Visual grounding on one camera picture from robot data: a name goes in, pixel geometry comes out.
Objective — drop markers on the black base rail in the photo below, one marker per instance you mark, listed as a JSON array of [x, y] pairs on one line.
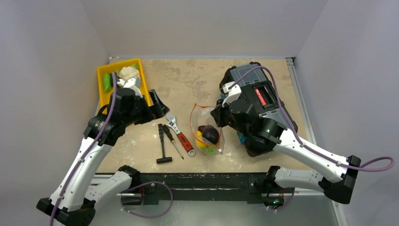
[[252, 188]]

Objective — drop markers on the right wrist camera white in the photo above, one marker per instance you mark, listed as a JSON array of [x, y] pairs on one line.
[[231, 91]]

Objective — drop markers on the black yellow screwdriver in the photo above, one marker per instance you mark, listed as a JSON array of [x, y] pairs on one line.
[[172, 140]]

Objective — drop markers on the black toolbox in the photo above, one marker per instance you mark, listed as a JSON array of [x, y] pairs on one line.
[[257, 109]]

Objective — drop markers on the bright green cabbage toy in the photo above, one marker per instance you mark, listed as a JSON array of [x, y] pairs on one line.
[[210, 150]]

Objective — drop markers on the small dark red toy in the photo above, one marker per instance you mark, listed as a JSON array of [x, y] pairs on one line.
[[201, 128]]

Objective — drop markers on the yellow corn toy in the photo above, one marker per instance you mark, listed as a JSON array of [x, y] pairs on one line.
[[199, 142]]

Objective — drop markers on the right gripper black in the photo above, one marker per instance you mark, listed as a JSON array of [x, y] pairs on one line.
[[222, 114]]

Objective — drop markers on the aluminium frame rail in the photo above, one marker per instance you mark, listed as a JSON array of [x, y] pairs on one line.
[[182, 83]]

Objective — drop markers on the white cauliflower toy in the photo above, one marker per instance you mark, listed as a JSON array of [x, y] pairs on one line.
[[128, 72]]

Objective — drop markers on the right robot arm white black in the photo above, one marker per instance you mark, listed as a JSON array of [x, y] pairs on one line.
[[333, 175]]

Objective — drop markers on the clear zip top bag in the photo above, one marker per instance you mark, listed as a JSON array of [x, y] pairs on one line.
[[200, 115]]

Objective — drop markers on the black T-handle tool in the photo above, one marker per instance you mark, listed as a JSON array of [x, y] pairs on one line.
[[164, 159]]

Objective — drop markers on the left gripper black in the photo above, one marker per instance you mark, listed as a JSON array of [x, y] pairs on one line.
[[150, 113]]

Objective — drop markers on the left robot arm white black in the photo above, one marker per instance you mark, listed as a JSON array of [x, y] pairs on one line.
[[74, 203]]

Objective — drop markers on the yellow plastic tray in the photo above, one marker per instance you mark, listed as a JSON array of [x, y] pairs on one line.
[[104, 97]]

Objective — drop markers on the green pepper toy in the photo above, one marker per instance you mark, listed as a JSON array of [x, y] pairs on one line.
[[107, 82]]

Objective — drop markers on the purple eggplant toy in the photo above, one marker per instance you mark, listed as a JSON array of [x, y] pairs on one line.
[[211, 134]]

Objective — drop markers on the red adjustable wrench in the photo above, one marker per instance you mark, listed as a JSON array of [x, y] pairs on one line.
[[182, 138]]

